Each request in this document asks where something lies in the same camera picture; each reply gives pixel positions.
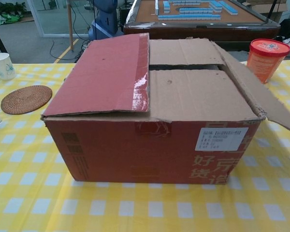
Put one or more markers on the wooden pole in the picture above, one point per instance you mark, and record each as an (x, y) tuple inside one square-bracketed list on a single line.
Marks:
[(70, 29)]

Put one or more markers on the yellow checked tablecloth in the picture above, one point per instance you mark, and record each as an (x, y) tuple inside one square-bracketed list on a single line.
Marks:
[(62, 207)]

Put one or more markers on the white paper cup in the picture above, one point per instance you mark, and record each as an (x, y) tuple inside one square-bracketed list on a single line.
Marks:
[(2, 66)]

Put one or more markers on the orange cup with red lid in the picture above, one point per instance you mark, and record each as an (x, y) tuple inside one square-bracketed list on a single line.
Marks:
[(265, 62)]

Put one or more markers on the red cardboard box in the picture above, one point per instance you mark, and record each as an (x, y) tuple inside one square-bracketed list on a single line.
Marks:
[(135, 149)]

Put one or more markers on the green plants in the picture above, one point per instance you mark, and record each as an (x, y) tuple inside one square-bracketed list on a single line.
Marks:
[(4, 13)]

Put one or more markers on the round woven rattan coaster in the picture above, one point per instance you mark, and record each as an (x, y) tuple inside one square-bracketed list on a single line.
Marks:
[(26, 99)]

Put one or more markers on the blue machine base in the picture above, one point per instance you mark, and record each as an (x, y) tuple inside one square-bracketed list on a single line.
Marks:
[(104, 24)]

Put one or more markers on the dark wood mahjong table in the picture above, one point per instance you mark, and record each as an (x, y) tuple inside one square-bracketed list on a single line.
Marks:
[(203, 27)]

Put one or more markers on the blue mahjong tile row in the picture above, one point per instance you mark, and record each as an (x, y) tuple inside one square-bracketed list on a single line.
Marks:
[(226, 7), (188, 17), (195, 10)]

